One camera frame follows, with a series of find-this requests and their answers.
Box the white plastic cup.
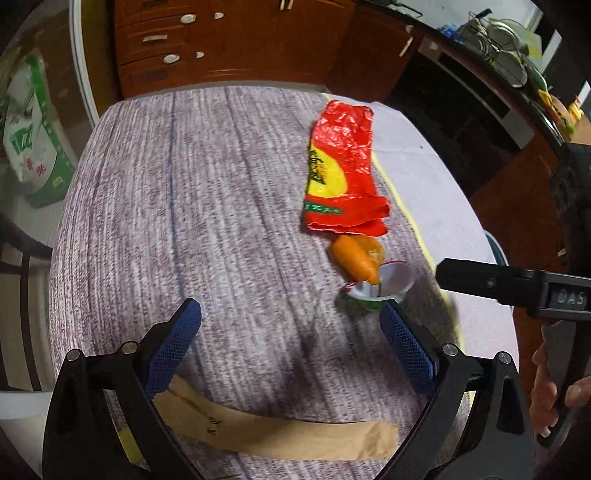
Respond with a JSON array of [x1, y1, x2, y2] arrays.
[[342, 261, 415, 311]]

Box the green white rice sack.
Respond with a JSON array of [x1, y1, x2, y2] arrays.
[[2, 55, 77, 208]]

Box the metal dish rack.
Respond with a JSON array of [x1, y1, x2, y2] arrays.
[[457, 11, 531, 89]]

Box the brown paper strip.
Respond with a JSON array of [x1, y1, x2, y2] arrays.
[[152, 374, 400, 462]]

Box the teal round waste bin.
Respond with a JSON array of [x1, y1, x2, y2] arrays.
[[482, 230, 510, 268]]

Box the dark countertop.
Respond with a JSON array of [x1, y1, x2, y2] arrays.
[[360, 0, 575, 155]]

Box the red yellow printed plastic bag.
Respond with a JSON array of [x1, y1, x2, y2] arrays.
[[302, 99, 391, 237]]

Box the wooden drawer chest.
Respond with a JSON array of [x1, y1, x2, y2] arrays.
[[113, 0, 356, 100]]

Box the orange carrot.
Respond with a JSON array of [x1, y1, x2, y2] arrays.
[[329, 234, 382, 285]]

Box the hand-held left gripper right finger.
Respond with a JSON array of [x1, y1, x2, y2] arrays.
[[374, 299, 536, 480]]

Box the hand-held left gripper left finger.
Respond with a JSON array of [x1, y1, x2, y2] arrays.
[[42, 298, 204, 480]]

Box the yellow plastic item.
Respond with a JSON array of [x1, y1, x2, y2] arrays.
[[537, 88, 583, 136]]

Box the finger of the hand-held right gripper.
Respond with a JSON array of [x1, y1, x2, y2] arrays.
[[435, 258, 533, 306]]

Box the dark wooden chair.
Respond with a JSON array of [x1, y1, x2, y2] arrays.
[[0, 240, 54, 393]]

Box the black built-in oven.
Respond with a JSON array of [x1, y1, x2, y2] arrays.
[[385, 41, 536, 195]]

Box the person's right hand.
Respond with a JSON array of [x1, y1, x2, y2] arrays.
[[530, 344, 591, 438]]

